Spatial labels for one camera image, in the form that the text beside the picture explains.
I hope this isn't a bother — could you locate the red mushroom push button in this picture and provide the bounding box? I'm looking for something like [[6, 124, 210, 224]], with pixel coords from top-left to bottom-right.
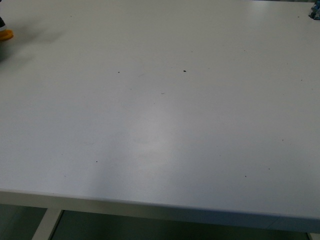
[[308, 1, 320, 20]]

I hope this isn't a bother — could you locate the white table leg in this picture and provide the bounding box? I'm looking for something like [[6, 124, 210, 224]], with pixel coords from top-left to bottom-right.
[[32, 208, 63, 240]]

